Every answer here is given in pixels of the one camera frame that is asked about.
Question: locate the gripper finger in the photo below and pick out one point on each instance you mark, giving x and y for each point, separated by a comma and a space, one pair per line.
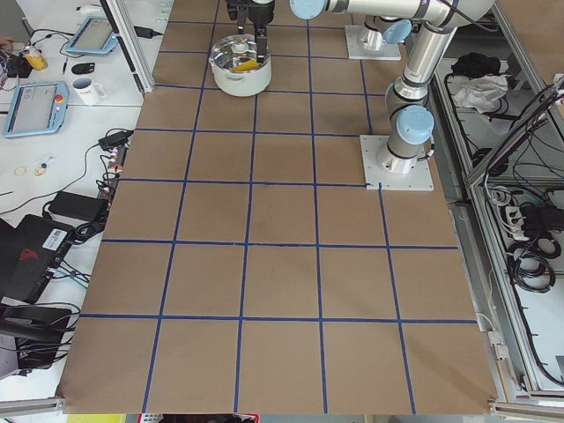
241, 20
261, 44

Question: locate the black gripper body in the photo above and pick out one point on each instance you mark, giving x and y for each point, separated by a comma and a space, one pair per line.
261, 11

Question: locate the yellow corn cob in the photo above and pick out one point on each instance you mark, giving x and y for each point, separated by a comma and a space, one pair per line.
249, 65

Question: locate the glass pot lid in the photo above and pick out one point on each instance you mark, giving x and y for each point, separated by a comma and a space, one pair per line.
234, 49

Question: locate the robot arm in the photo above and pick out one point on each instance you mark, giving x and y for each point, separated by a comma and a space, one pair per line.
411, 123
393, 30

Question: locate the mint green pot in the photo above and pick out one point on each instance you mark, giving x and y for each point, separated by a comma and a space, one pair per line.
243, 84

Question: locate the far blue teach pendant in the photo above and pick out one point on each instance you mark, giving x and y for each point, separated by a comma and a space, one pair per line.
94, 37

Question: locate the blue teach pendant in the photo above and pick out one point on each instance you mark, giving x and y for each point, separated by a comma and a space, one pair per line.
94, 37
37, 109

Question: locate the white mug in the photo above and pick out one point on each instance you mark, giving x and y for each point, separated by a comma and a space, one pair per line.
89, 91

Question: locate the black round case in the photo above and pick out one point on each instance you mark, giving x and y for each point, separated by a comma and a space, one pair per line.
83, 68

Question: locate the white crumpled cloth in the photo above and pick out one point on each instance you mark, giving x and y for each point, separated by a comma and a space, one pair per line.
483, 94

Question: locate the near blue teach pendant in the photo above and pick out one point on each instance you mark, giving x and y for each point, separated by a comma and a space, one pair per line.
37, 109

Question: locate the black power adapter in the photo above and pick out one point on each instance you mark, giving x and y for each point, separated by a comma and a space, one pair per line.
78, 206

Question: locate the black laptop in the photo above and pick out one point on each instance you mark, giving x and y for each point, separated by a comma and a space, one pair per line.
28, 254

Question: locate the aluminium frame post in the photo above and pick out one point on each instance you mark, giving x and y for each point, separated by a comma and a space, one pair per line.
119, 18

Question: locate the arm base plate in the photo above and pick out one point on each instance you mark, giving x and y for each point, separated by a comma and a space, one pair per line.
365, 44
383, 170

